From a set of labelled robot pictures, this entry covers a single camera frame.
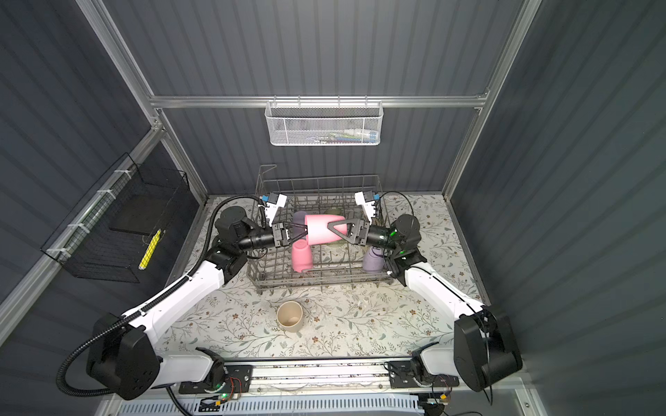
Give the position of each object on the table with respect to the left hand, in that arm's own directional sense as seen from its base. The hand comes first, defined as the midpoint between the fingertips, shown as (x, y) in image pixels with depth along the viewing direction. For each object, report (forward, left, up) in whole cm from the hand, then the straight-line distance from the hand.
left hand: (314, 236), depth 66 cm
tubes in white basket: (+42, -10, +3) cm, 43 cm away
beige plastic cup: (-9, +10, -32) cm, 35 cm away
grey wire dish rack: (+10, -5, -33) cm, 35 cm away
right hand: (0, -5, +2) cm, 5 cm away
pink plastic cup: (+7, +6, -21) cm, 23 cm away
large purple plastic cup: (+22, +8, -18) cm, 29 cm away
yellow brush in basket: (-4, +45, -5) cm, 45 cm away
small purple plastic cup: (+5, -18, -20) cm, 27 cm away
